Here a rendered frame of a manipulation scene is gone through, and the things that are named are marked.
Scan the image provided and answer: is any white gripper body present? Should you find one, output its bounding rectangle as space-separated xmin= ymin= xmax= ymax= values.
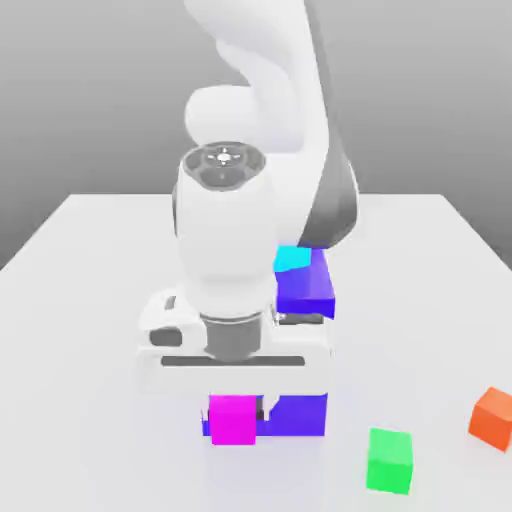
xmin=135 ymin=317 xmax=335 ymax=398

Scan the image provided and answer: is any small magenta cube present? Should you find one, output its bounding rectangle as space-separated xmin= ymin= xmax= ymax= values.
xmin=207 ymin=394 xmax=258 ymax=446

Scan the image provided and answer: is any small cyan cube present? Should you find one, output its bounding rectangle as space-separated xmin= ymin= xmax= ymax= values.
xmin=273 ymin=245 xmax=313 ymax=274

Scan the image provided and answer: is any small green cube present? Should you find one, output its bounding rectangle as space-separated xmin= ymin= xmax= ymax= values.
xmin=365 ymin=427 xmax=414 ymax=496

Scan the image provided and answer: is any small orange cube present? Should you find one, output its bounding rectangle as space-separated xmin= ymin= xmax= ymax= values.
xmin=467 ymin=386 xmax=512 ymax=454

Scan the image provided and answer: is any large blue box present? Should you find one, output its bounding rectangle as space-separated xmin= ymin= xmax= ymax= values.
xmin=200 ymin=245 xmax=336 ymax=438

